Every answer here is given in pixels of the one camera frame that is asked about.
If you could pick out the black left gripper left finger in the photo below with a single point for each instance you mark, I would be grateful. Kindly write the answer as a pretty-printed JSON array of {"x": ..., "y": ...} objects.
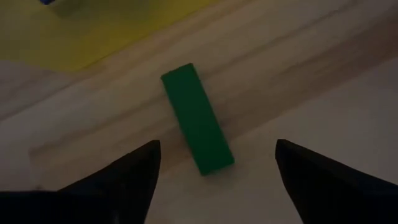
[{"x": 102, "y": 196}]

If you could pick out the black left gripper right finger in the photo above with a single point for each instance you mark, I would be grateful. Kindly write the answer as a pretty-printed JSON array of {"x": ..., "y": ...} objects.
[{"x": 335, "y": 193}]

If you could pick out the green wooden block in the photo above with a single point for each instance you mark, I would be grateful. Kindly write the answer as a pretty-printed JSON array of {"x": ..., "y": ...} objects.
[{"x": 196, "y": 118}]

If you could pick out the yellow translucent plastic bin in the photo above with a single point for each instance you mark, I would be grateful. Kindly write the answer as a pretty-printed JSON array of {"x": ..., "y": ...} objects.
[{"x": 77, "y": 31}]

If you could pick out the blue wooden block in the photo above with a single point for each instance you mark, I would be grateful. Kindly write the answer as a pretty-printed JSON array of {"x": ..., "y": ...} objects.
[{"x": 46, "y": 2}]

